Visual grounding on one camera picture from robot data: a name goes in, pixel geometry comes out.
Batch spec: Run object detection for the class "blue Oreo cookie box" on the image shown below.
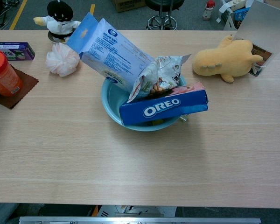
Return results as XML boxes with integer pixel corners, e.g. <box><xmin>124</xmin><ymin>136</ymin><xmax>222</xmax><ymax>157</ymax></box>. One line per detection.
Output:
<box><xmin>119</xmin><ymin>81</ymin><xmax>210</xmax><ymax>126</ymax></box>

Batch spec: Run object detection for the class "white snack bag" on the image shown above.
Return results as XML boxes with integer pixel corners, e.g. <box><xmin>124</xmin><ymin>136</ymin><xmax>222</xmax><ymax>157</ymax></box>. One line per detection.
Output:
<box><xmin>126</xmin><ymin>53</ymin><xmax>192</xmax><ymax>103</ymax></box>

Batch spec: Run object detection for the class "blue white wipes package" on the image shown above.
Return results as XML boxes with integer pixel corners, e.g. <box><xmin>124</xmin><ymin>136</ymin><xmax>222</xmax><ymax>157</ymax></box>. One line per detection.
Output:
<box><xmin>66</xmin><ymin>12</ymin><xmax>154</xmax><ymax>92</ymax></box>

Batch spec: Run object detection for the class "light blue plastic bowl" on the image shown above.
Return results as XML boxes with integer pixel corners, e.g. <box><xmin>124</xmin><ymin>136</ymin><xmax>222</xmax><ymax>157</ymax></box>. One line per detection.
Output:
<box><xmin>100</xmin><ymin>74</ymin><xmax>189</xmax><ymax>132</ymax></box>

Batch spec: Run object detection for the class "brown cardboard box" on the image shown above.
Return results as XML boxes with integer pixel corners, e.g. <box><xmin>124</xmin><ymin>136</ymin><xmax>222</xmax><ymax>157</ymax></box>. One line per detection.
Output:
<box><xmin>111</xmin><ymin>0</ymin><xmax>147</xmax><ymax>13</ymax></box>

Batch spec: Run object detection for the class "blue printed package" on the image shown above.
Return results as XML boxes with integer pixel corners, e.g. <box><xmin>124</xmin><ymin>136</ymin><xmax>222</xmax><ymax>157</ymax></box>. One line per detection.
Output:
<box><xmin>234</xmin><ymin>8</ymin><xmax>250</xmax><ymax>23</ymax></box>

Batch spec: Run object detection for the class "purple rectangular box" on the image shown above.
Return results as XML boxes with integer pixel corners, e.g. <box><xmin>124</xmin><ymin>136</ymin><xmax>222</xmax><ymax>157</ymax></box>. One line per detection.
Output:
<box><xmin>0</xmin><ymin>42</ymin><xmax>35</xmax><ymax>61</ymax></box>

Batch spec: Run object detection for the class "orange cylindrical canister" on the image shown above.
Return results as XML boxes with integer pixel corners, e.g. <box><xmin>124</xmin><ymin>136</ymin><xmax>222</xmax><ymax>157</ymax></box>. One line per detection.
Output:
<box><xmin>0</xmin><ymin>49</ymin><xmax>23</xmax><ymax>97</ymax></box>

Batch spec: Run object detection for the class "white box with brown picture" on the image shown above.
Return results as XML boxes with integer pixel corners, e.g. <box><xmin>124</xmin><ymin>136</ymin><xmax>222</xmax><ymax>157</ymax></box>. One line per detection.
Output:
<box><xmin>233</xmin><ymin>0</ymin><xmax>280</xmax><ymax>77</ymax></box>

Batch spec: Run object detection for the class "pink and white bath loofah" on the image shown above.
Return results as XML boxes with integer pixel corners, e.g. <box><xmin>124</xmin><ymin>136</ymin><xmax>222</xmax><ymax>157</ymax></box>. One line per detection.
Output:
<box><xmin>45</xmin><ymin>42</ymin><xmax>80</xmax><ymax>77</ymax></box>

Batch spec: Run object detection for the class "yellow plush toy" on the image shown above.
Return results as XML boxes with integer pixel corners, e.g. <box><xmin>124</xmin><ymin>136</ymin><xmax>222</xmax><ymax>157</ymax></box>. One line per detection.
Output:
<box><xmin>192</xmin><ymin>34</ymin><xmax>264</xmax><ymax>84</ymax></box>

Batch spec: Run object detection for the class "black stool with chrome base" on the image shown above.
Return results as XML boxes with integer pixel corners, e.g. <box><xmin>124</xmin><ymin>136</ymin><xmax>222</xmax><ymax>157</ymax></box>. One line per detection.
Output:
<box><xmin>144</xmin><ymin>0</ymin><xmax>185</xmax><ymax>30</ymax></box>

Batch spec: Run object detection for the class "beige round bowl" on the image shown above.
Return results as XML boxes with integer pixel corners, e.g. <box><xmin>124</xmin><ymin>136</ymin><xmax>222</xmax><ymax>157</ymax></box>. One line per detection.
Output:
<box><xmin>48</xmin><ymin>30</ymin><xmax>72</xmax><ymax>44</ymax></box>

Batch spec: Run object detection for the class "brown cloth mat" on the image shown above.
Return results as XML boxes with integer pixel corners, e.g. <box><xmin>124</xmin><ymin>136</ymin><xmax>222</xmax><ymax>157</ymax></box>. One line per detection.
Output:
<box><xmin>0</xmin><ymin>65</ymin><xmax>40</xmax><ymax>110</ymax></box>

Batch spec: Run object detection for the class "black-headed doll in white clothes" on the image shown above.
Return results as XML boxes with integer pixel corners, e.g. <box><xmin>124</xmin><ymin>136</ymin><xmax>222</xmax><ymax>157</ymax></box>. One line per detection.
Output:
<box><xmin>33</xmin><ymin>0</ymin><xmax>82</xmax><ymax>40</ymax></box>

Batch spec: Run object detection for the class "red and white bottle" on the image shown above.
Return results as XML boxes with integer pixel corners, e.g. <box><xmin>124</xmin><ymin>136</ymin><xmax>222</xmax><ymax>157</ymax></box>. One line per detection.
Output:
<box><xmin>202</xmin><ymin>0</ymin><xmax>215</xmax><ymax>21</ymax></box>

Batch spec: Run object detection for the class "white open carton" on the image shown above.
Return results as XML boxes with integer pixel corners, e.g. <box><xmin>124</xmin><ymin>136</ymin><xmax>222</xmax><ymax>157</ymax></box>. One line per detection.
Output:
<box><xmin>216</xmin><ymin>0</ymin><xmax>254</xmax><ymax>31</ymax></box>

